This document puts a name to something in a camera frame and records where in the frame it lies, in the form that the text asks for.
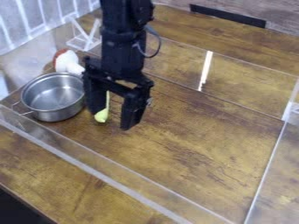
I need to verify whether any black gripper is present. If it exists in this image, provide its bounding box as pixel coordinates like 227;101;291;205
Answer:
82;56;154;130

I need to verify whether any green handled metal spoon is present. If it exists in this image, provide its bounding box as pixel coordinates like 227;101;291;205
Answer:
93;92;109;123

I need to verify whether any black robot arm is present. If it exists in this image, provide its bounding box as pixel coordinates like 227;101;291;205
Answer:
82;0;154;130

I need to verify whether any stainless steel pot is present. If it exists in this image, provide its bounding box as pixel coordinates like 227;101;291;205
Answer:
10;73;85;123

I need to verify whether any red and white toy mushroom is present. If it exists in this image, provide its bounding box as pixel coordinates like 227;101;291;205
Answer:
52;48;85;74

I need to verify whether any clear acrylic stand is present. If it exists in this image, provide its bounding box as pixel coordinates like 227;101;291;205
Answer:
66;18;101;52

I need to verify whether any clear acrylic front barrier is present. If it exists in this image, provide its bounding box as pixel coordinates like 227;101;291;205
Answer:
0;105;235;224

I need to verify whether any clear acrylic barrier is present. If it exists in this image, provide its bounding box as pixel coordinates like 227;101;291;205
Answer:
244;80;299;224
0;105;235;224

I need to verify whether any black strip on table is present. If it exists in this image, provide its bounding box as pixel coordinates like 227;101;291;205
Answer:
189;3;267;28

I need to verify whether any clear acrylic right barrier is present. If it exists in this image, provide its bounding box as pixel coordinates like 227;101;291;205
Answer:
244;80;299;224

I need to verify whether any black cable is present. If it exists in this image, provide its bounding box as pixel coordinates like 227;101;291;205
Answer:
132;24;162;59

